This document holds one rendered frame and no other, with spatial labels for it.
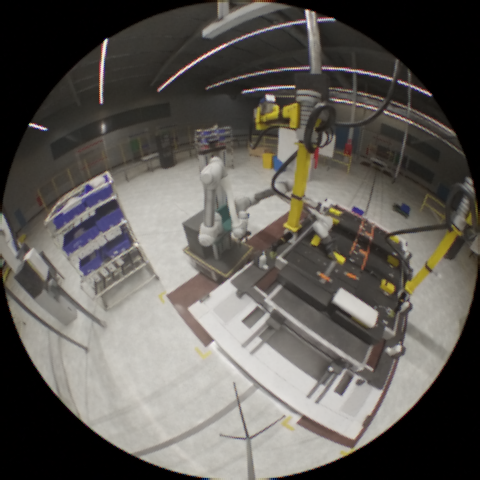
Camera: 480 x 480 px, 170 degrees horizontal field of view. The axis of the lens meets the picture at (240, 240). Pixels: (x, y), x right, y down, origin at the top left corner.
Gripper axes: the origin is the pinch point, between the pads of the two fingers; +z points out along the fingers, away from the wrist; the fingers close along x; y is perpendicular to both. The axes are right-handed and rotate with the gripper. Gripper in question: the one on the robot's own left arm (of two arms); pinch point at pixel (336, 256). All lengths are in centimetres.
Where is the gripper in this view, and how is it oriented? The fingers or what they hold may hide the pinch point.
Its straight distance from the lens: 159.4
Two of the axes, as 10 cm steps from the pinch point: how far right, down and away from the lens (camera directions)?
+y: -3.8, 3.5, 8.6
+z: 5.8, 8.1, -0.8
